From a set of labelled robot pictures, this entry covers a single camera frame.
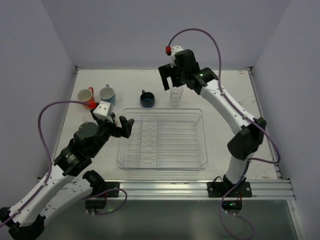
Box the large clear glass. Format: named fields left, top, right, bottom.
left=82, top=111, right=97, bottom=124

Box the small clear glass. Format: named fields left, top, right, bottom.
left=169, top=92, right=182, bottom=98
left=170, top=86, right=184, bottom=95
left=169, top=96, right=181, bottom=108

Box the dark blue ribbed mug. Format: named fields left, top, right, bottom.
left=139, top=90, right=156, bottom=108

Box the light blue floral mug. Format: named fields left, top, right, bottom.
left=99, top=84, right=116, bottom=105

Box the orange ceramic mug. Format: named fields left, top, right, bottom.
left=77, top=87, right=96, bottom=110

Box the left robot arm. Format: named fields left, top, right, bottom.
left=0, top=116, right=135, bottom=240

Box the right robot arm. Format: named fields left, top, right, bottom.
left=158, top=45, right=267, bottom=191

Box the clear plastic dish rack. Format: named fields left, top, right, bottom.
left=117, top=108, right=208, bottom=171

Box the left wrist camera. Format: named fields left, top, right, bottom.
left=92, top=101, right=114, bottom=122

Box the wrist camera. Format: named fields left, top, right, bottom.
left=92, top=101, right=114, bottom=122
left=165, top=45, right=184, bottom=68

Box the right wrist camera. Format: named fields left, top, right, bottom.
left=165, top=45, right=184, bottom=68

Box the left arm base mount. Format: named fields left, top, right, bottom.
left=82, top=170, right=120, bottom=213

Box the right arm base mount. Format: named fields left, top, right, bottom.
left=206, top=176, right=253, bottom=214

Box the aluminium mounting rail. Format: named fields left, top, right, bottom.
left=29, top=178, right=296, bottom=201

